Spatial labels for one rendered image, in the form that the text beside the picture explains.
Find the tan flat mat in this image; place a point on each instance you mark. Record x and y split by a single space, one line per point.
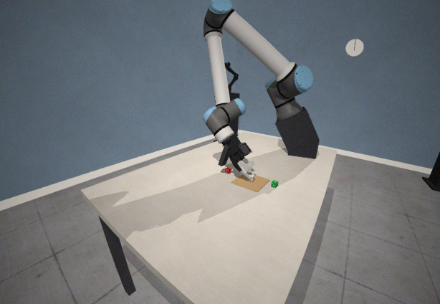
254 185

